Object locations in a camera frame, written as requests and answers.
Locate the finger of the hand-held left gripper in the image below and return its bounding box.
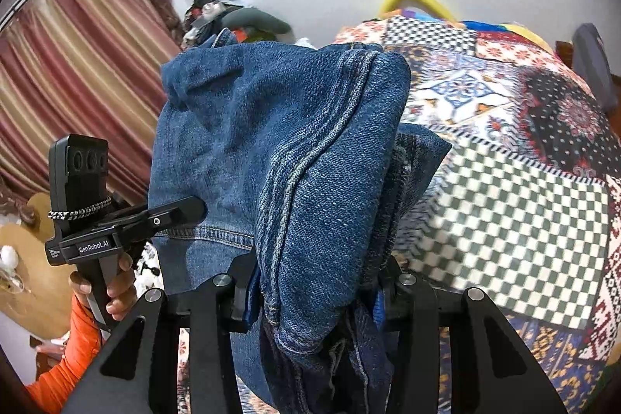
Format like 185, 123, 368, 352
113, 195, 206, 234

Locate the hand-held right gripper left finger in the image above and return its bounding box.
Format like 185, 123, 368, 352
62, 253, 264, 414

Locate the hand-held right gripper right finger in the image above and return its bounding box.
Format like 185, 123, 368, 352
373, 263, 569, 414

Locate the blue denim jacket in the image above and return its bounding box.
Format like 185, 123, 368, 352
147, 28, 453, 414

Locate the person's left forearm orange sleeve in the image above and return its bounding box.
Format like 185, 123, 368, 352
23, 293, 115, 414

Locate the pile of clothes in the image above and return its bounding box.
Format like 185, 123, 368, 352
181, 0, 293, 52

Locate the person's left hand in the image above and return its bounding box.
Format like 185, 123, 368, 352
69, 255, 139, 324

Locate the round wooden table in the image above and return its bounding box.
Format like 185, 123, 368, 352
0, 192, 79, 340

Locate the striped red beige curtain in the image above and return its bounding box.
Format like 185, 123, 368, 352
0, 0, 184, 207

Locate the patchwork printed blanket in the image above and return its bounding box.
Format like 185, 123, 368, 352
177, 15, 621, 414

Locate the colourful striped cloth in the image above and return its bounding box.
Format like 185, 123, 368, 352
388, 7, 555, 53

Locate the wooden bed post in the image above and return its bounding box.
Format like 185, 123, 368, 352
554, 40, 576, 71

